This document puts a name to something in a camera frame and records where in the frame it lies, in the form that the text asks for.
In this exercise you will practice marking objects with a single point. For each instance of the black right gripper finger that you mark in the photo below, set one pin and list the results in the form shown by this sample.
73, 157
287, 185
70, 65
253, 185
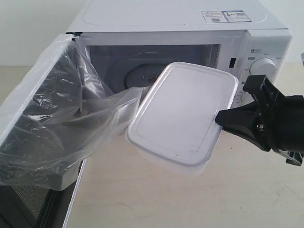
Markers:
243, 116
250, 135

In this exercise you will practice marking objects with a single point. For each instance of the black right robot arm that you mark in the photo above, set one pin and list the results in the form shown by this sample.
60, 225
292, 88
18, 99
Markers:
272, 121

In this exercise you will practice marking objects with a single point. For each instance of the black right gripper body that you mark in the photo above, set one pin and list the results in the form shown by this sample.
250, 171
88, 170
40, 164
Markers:
281, 118

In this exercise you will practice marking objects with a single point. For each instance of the white microwave door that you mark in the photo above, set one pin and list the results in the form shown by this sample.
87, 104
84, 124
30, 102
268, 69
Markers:
36, 182

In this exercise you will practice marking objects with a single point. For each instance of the white control knob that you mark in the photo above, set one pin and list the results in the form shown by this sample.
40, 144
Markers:
241, 98
263, 66

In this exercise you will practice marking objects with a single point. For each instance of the glass turntable plate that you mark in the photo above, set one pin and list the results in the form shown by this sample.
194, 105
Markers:
143, 75

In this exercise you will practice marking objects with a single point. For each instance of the white Midea microwave oven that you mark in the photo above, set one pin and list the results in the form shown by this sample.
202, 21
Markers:
119, 35

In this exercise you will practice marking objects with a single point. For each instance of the upper white control knob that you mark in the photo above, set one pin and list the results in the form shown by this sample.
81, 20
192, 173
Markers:
263, 66

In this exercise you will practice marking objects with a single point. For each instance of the white plastic lidded container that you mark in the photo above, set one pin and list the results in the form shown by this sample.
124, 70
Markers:
175, 124

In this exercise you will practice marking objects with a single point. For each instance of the clear plastic protective film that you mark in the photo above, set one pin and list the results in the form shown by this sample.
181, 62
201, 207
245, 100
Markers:
103, 114

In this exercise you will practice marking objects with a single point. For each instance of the lower white control knob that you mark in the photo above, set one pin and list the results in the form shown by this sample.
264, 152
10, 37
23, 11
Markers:
241, 98

